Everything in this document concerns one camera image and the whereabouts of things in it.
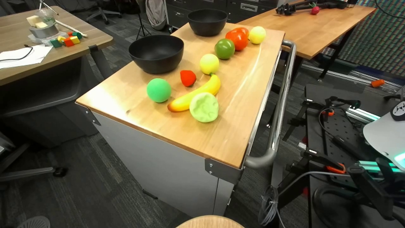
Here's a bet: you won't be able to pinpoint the green plush ball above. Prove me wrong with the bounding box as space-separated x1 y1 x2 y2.
147 79 172 103

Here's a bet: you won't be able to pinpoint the black bowl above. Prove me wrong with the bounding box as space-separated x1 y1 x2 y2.
129 36 185 75
189 9 228 37

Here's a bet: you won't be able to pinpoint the metal cart handle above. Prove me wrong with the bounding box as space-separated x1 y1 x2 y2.
244 41 296 169

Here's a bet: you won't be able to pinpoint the round wooden stool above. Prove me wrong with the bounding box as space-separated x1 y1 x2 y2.
176 216 244 228

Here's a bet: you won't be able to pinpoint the orange red plush tomato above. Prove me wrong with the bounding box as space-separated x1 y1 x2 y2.
225 28 248 52

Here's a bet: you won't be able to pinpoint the yellow plush banana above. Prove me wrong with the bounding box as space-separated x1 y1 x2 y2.
167 75 221 113

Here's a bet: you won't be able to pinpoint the wooden desk with papers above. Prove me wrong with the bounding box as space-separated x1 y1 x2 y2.
0 4 114 119

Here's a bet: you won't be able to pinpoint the wooden desk far right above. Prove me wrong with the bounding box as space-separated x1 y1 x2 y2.
240 5 375 60

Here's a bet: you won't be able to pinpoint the yellow plush ball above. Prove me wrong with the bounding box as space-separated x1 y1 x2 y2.
248 27 267 45

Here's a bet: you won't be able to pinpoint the clear plastic container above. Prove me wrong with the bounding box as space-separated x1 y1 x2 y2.
27 9 58 38

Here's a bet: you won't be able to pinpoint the white paper sheets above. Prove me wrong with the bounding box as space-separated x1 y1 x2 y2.
0 45 52 69

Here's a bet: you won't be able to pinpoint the black tool with red tip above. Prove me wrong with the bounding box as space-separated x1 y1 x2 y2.
276 0 349 16

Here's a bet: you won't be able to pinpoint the green plush apple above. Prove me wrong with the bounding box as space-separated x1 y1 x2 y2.
214 38 235 60

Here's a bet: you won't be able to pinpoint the near black bowl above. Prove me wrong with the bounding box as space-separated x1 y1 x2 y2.
129 36 185 75

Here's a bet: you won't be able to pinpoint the colourful toy blocks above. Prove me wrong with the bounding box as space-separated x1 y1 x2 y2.
49 32 82 48

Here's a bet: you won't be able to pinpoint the yellow green plush lemon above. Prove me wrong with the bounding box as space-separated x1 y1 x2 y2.
199 54 220 75

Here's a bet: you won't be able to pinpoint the small red plush strawberry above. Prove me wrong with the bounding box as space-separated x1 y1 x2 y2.
180 70 196 88

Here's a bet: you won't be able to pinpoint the white cart with wooden top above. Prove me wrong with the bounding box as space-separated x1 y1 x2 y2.
77 31 285 214

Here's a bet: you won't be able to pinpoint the far black bowl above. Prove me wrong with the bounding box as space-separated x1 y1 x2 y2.
189 9 228 37

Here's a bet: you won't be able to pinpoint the light green plush cabbage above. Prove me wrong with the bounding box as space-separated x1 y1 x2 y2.
190 93 219 123

